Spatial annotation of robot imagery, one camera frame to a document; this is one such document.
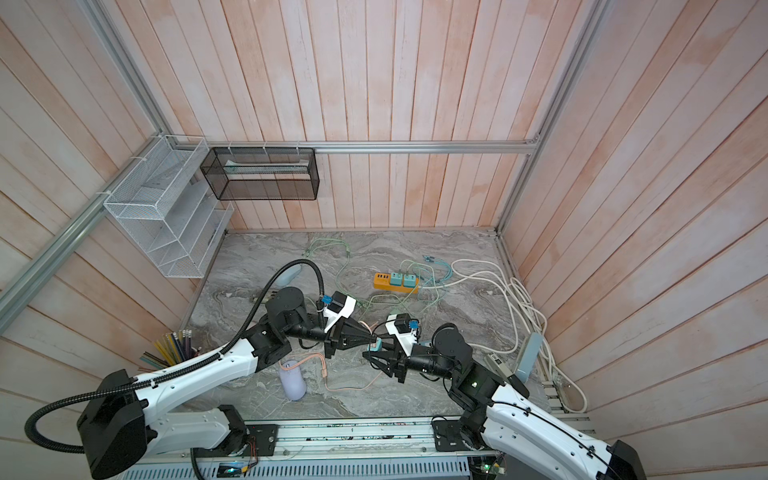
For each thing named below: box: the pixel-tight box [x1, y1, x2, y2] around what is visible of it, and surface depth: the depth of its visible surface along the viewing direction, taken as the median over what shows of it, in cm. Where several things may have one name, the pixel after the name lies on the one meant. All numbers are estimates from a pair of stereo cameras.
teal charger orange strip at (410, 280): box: [403, 274, 417, 288], surface depth 100 cm
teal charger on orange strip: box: [390, 272, 403, 286], surface depth 100 cm
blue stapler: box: [516, 332, 543, 384], surface depth 84 cm
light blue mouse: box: [275, 264, 302, 287], surface depth 105 cm
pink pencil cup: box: [138, 329, 202, 373], surface depth 77 cm
